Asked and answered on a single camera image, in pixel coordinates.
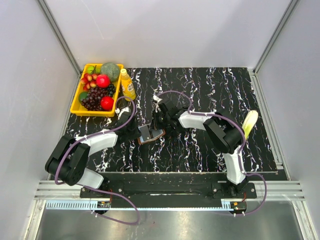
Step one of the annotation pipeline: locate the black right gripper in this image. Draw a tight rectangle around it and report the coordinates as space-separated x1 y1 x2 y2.
149 110 170 132

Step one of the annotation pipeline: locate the brown leather card holder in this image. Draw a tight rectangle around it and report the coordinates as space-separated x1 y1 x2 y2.
137 124 166 145

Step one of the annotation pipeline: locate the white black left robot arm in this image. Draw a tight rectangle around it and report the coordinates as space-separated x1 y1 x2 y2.
44 107 140 198

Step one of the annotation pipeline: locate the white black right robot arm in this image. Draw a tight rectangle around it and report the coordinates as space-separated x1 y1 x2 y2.
152 96 246 198

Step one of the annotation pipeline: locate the red pomegranate lower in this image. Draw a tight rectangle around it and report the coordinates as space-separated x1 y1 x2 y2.
100 96 114 111

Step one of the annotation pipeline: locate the red pomegranate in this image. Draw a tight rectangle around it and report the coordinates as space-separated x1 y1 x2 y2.
100 96 114 111
96 74 111 88

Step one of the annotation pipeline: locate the yellow juice bottle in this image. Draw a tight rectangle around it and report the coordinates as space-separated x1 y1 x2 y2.
120 68 136 101

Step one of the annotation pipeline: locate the black grape bunch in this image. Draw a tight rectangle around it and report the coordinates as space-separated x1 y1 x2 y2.
106 83 117 98

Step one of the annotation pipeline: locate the dark purple grape bunch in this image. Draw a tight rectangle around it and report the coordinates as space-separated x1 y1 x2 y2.
80 86 107 111

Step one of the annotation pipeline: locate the yellow plastic fruit tray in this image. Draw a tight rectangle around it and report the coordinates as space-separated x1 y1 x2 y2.
70 63 121 117

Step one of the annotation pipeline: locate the red pomegranate upper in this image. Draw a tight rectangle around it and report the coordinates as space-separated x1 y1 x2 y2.
96 74 111 88

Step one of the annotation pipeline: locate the green lime fruit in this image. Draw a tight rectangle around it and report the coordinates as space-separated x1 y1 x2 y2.
78 91 88 103

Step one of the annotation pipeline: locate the green melon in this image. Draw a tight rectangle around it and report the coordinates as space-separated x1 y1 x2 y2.
100 62 121 83

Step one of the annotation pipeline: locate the small red fruit cluster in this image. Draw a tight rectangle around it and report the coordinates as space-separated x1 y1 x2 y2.
80 73 98 92

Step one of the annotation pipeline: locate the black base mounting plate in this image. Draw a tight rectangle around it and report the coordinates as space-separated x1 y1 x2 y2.
79 171 258 210

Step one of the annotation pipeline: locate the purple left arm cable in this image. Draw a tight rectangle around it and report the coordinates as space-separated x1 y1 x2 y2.
53 96 141 226

